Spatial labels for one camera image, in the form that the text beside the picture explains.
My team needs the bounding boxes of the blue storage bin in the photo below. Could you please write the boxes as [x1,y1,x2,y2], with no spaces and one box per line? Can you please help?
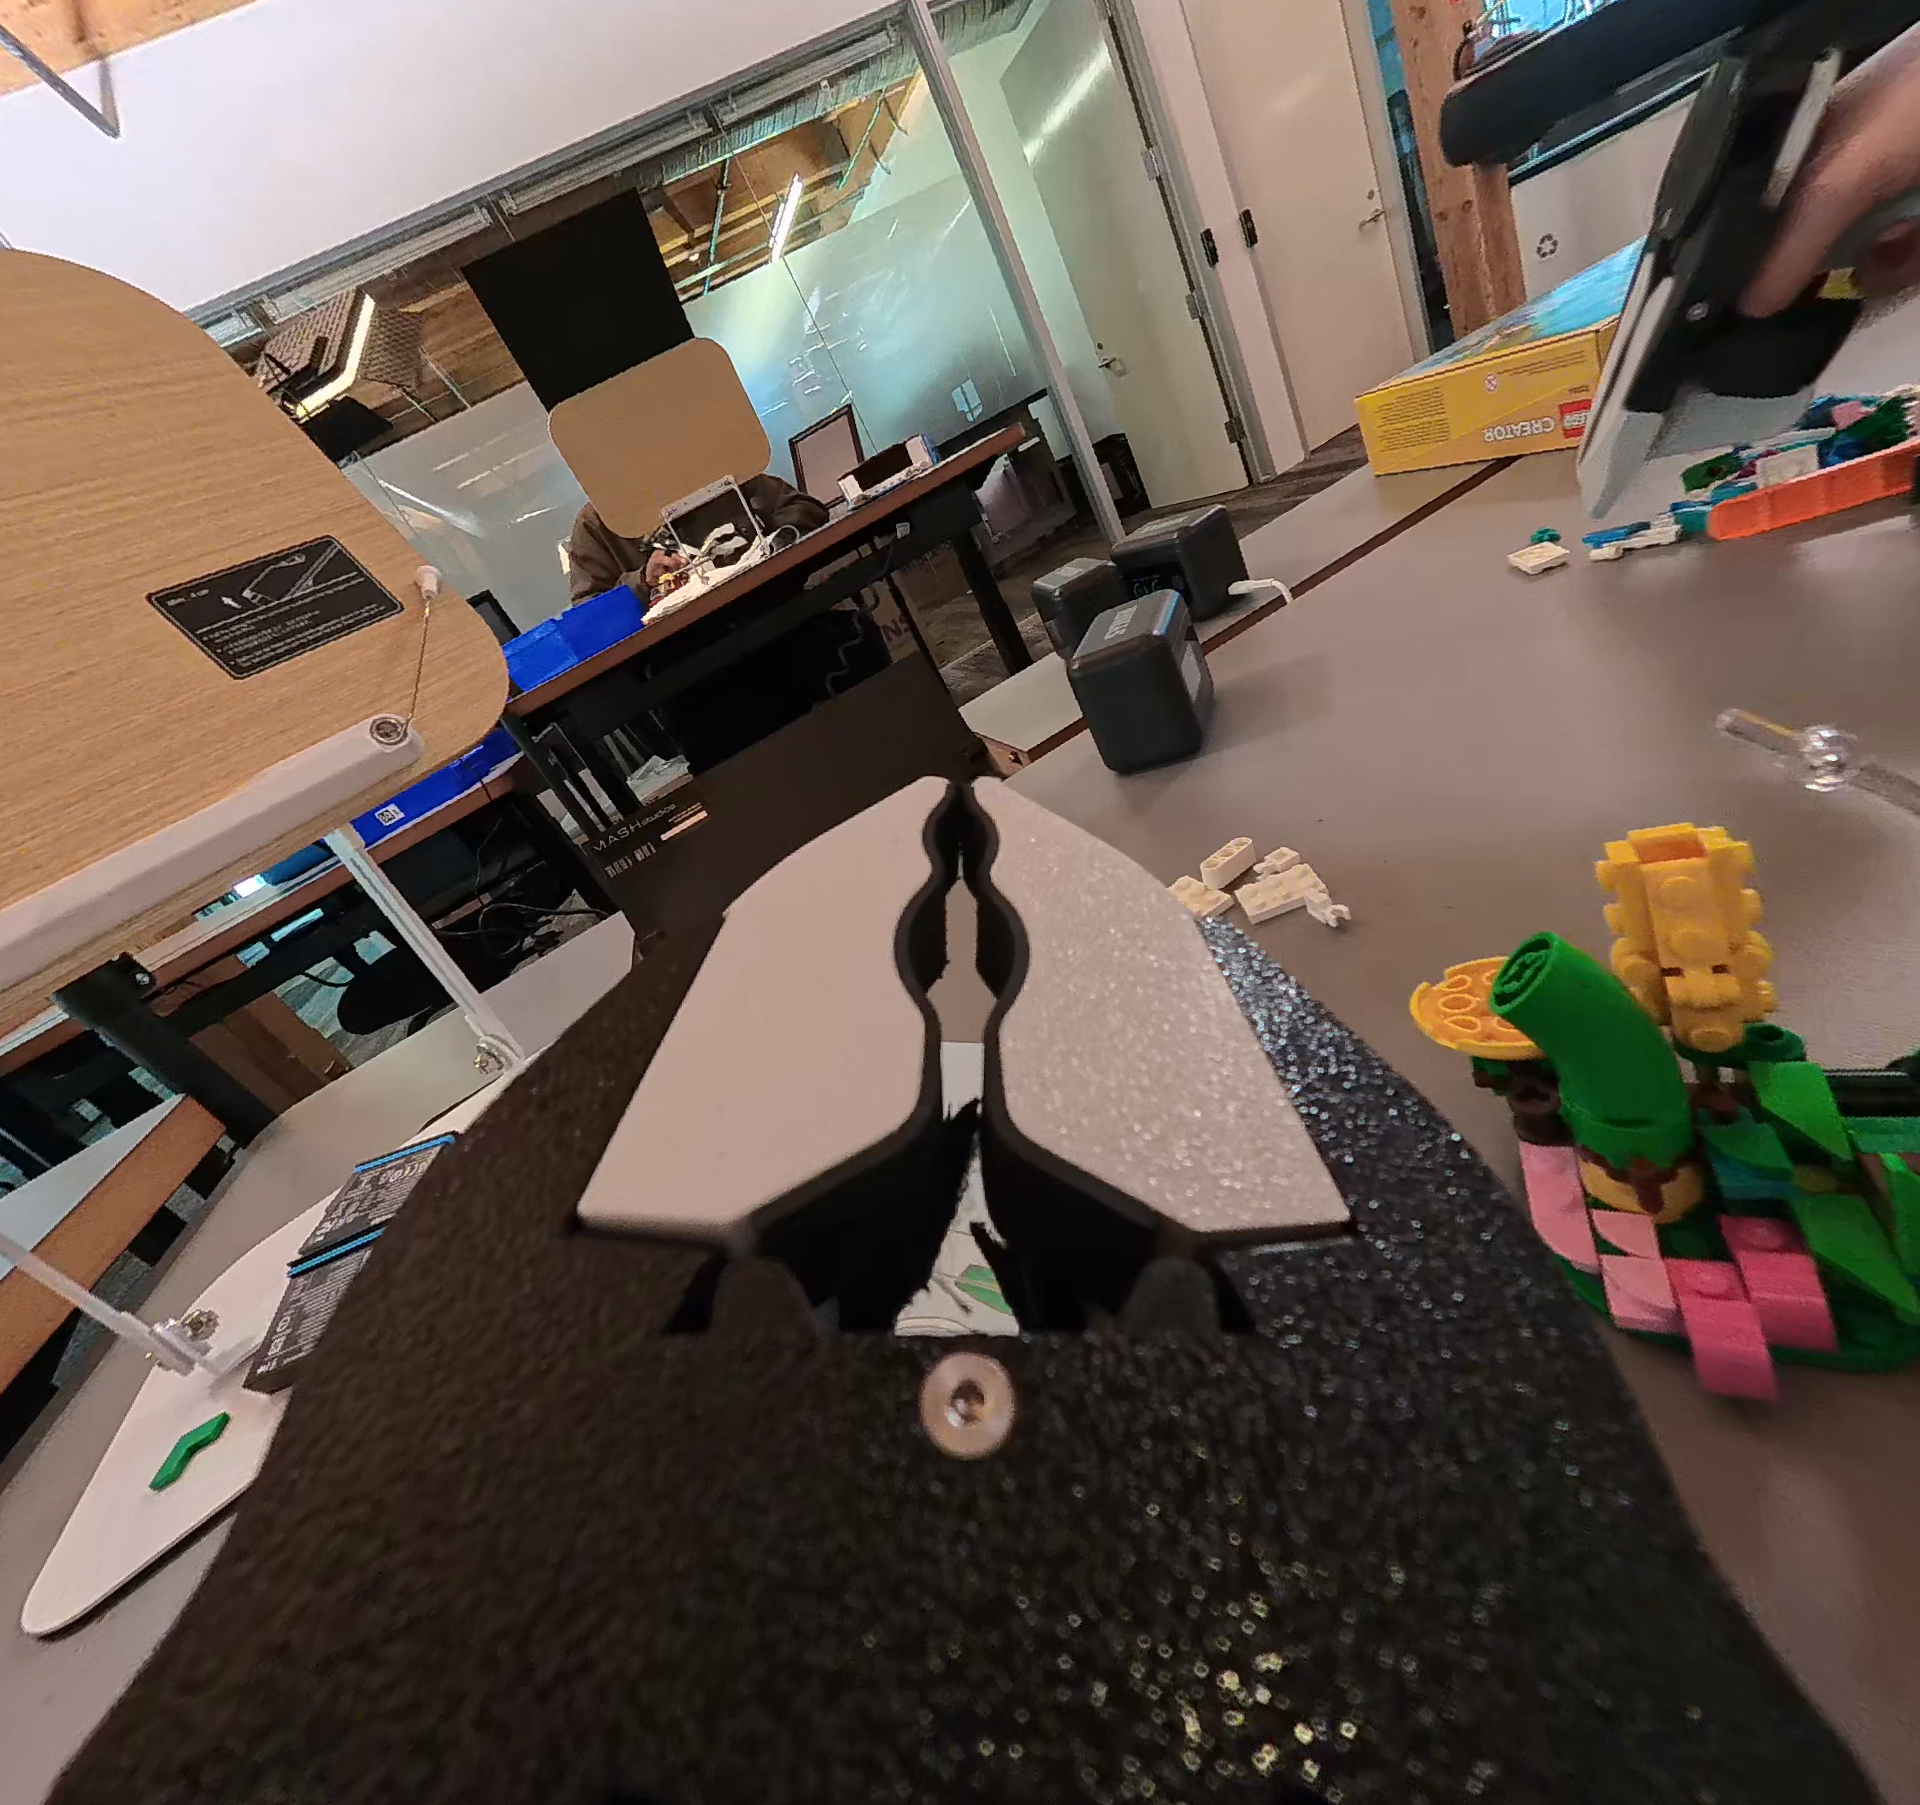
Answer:
[470,586,647,698]
[351,726,513,848]

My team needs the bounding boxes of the wooden pillar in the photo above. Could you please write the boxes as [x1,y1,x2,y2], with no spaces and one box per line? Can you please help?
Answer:
[1372,0,1528,338]

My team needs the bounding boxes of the pile of colourful lego pieces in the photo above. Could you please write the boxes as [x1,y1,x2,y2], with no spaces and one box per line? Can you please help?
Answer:
[1582,387,1920,559]

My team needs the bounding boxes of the white recycling bin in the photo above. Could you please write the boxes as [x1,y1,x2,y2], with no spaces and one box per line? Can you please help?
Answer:
[1504,161,1650,311]

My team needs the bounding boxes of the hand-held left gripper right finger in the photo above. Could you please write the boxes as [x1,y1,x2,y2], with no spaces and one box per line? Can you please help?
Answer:
[960,777,1352,1333]

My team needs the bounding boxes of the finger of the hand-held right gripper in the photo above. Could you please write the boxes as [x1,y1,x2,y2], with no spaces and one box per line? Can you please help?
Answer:
[1574,246,1823,519]

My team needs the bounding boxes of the orange lego plate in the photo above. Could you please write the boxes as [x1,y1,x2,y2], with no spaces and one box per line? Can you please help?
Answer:
[1709,441,1920,544]

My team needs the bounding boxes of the green lego flower model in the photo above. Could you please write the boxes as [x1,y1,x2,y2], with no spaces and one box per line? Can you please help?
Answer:
[1410,824,1920,1406]

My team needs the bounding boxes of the brown office desk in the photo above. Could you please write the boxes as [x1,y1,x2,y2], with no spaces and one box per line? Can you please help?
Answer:
[500,420,1039,762]

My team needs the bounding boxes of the lego instruction booklet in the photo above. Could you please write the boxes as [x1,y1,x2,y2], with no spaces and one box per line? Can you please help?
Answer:
[896,1224,1026,1337]

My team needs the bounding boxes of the white desktop device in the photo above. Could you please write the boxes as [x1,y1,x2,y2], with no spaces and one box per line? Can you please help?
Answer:
[658,478,783,593]

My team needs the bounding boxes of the white door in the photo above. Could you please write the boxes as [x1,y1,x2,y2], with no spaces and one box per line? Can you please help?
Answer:
[1154,0,1431,481]

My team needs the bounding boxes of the glass door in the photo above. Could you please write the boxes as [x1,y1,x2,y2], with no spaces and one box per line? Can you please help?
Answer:
[926,0,1279,526]

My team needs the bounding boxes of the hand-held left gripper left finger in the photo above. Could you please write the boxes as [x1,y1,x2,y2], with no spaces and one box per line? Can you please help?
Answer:
[577,777,986,1330]

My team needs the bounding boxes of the dark grey power station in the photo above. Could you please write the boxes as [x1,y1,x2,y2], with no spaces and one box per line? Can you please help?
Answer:
[1029,559,1126,663]
[1109,501,1251,624]
[1068,587,1215,777]

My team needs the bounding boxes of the black camera battery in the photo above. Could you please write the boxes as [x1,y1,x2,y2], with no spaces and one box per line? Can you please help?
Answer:
[239,1233,394,1396]
[291,1130,462,1263]

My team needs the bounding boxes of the green angled lego piece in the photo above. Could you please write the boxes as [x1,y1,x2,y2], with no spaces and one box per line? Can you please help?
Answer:
[145,1412,233,1493]

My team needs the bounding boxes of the black wall panel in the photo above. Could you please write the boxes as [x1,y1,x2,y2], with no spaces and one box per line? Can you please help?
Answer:
[459,181,695,407]

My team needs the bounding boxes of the wooden and white desk stand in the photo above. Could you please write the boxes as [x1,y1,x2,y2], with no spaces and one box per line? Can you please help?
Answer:
[0,249,529,1637]

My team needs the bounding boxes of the heap of white lego pieces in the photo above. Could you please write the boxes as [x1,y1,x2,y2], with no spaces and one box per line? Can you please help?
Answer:
[1166,838,1352,930]

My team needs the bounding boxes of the clear lego rod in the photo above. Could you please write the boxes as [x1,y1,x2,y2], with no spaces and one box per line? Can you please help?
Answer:
[1713,705,1920,811]

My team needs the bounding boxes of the person's right hand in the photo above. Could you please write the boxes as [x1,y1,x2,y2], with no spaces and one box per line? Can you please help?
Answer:
[1744,26,1920,317]

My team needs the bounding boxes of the black desk cabinet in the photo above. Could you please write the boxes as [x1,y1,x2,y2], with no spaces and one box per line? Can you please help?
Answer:
[564,656,1026,939]

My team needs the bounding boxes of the yellow lego box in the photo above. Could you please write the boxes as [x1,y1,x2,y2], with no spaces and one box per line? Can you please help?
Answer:
[1352,237,1650,478]

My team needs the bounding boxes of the black office chair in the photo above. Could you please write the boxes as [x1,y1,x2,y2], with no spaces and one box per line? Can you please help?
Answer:
[337,935,497,1036]

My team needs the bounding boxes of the dark framed panel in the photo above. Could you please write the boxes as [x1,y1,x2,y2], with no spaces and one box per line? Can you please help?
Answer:
[790,410,863,507]

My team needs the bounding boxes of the white cardboard box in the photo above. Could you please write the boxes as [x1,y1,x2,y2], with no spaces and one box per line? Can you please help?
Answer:
[834,435,941,507]

